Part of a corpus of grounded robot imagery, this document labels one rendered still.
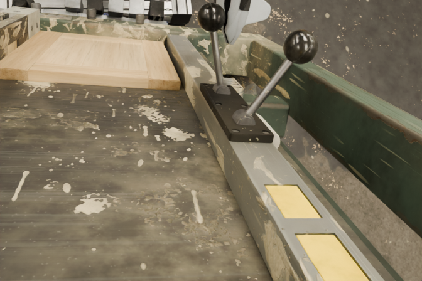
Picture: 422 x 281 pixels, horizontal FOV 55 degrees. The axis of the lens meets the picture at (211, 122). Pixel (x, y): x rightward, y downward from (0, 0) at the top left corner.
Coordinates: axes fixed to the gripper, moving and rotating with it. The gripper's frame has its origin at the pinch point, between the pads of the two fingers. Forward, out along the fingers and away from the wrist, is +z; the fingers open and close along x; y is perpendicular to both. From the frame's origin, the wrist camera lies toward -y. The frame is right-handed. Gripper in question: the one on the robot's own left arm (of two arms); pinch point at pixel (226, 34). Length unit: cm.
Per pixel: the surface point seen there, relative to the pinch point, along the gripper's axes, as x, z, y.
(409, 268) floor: 39, 122, 157
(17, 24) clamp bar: 44.6, 6.5, -20.4
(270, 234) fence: -27.9, 10.3, -12.6
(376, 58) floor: 101, 26, 173
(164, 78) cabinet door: 17.8, 11.1, 0.0
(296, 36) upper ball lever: -14.0, -2.3, -0.4
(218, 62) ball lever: -0.5, 3.7, -1.1
